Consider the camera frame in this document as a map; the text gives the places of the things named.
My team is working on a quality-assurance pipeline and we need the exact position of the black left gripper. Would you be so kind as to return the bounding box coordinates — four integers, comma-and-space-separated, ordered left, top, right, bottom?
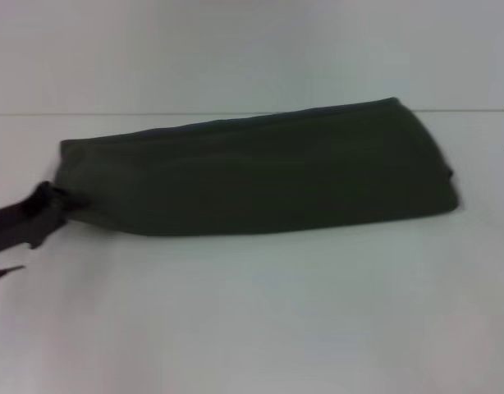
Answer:
0, 180, 90, 256

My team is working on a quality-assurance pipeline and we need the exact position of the dark green shirt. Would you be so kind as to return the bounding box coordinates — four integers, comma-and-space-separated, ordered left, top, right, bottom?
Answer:
59, 96, 460, 239

